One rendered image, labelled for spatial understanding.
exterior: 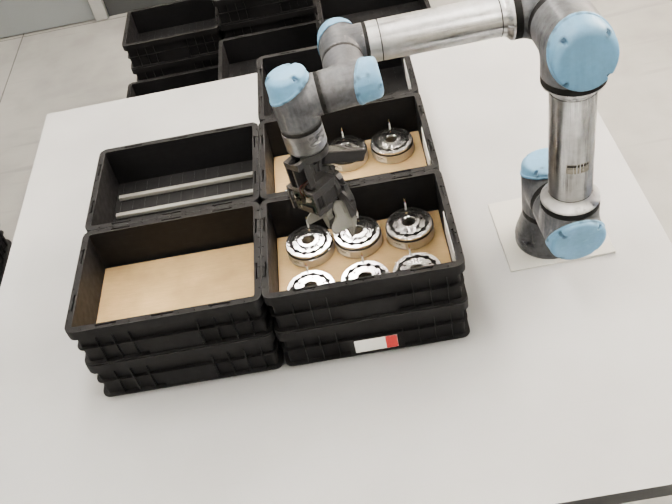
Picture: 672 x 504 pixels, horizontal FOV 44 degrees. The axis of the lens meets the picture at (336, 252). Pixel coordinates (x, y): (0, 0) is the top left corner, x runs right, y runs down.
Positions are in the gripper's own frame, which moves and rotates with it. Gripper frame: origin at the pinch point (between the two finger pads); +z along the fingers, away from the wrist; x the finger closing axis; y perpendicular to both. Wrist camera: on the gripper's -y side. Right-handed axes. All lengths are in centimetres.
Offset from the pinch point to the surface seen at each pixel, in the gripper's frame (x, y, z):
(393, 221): -3.5, -16.4, 13.0
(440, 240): 6.1, -19.3, 17.4
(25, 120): -274, -52, 68
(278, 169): -42.3, -19.5, 11.7
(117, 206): -69, 11, 9
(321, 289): 1.9, 11.3, 6.9
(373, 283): 8.9, 4.2, 8.5
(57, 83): -286, -80, 66
